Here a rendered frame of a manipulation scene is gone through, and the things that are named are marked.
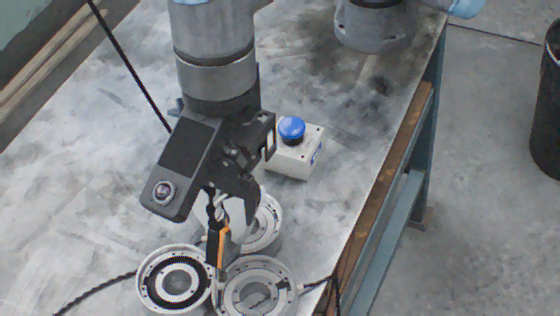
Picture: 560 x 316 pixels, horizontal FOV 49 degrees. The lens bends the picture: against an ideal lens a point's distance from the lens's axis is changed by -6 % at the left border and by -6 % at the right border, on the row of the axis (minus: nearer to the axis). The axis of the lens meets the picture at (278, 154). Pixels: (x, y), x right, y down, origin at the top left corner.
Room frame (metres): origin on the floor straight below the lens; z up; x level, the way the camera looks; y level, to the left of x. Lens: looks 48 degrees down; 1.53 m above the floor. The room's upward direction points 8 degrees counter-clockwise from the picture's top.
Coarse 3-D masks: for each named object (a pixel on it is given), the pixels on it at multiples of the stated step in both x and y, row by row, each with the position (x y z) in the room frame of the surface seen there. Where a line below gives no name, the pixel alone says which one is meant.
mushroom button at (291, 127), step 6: (282, 120) 0.65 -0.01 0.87; (288, 120) 0.65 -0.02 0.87; (294, 120) 0.64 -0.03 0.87; (300, 120) 0.64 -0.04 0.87; (282, 126) 0.64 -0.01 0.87; (288, 126) 0.63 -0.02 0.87; (294, 126) 0.63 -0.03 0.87; (300, 126) 0.63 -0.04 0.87; (282, 132) 0.63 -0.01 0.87; (288, 132) 0.62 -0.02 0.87; (294, 132) 0.62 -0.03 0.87; (300, 132) 0.62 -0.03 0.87; (288, 138) 0.62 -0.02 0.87; (294, 138) 0.62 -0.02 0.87
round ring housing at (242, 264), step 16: (256, 256) 0.45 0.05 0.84; (240, 272) 0.44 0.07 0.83; (288, 272) 0.42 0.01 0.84; (224, 288) 0.42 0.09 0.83; (240, 288) 0.41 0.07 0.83; (256, 288) 0.42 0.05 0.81; (272, 288) 0.41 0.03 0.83; (224, 304) 0.40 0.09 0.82; (240, 304) 0.39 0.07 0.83; (272, 304) 0.38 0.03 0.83; (288, 304) 0.38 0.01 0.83
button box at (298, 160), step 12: (276, 132) 0.65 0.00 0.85; (312, 132) 0.64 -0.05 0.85; (324, 132) 0.65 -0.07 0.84; (288, 144) 0.62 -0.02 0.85; (300, 144) 0.62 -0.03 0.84; (312, 144) 0.62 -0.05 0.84; (324, 144) 0.65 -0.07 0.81; (264, 156) 0.62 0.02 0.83; (276, 156) 0.61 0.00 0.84; (288, 156) 0.61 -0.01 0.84; (300, 156) 0.60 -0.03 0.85; (312, 156) 0.61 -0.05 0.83; (264, 168) 0.63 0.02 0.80; (276, 168) 0.62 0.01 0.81; (288, 168) 0.61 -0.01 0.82; (300, 168) 0.59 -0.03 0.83; (312, 168) 0.61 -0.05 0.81
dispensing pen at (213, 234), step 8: (224, 216) 0.44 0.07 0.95; (216, 224) 0.44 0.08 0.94; (224, 224) 0.43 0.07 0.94; (208, 232) 0.42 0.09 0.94; (216, 232) 0.42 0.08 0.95; (208, 240) 0.42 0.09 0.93; (216, 240) 0.42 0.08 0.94; (208, 248) 0.41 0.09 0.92; (216, 248) 0.41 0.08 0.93; (208, 256) 0.41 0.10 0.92; (216, 256) 0.41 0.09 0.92; (208, 264) 0.41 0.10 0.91; (216, 264) 0.40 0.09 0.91; (224, 272) 0.40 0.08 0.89; (224, 280) 0.40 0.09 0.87
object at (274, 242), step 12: (216, 204) 0.54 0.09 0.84; (264, 204) 0.54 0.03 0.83; (276, 204) 0.53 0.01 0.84; (216, 216) 0.53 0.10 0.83; (264, 216) 0.52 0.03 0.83; (276, 216) 0.52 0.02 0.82; (264, 228) 0.50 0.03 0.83; (276, 228) 0.50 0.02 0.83; (252, 240) 0.48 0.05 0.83; (276, 240) 0.48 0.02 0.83; (252, 252) 0.46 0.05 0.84; (264, 252) 0.46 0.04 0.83
